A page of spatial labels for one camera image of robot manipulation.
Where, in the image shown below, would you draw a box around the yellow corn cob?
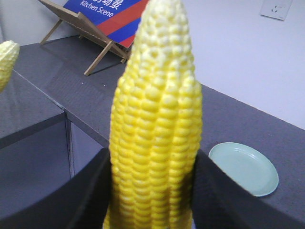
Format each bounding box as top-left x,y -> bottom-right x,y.
0,40 -> 20,92
103,0 -> 203,229

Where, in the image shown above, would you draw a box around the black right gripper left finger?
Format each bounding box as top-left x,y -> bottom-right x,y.
0,148 -> 111,229

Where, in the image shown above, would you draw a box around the blue kitchen scene sign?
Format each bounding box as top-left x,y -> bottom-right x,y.
64,0 -> 148,48

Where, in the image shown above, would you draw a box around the wooden sign easel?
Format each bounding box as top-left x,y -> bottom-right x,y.
40,0 -> 131,76

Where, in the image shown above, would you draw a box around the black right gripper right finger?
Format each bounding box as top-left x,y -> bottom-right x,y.
192,150 -> 305,229

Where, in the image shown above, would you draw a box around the white wall socket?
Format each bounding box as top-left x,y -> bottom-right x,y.
260,0 -> 293,21

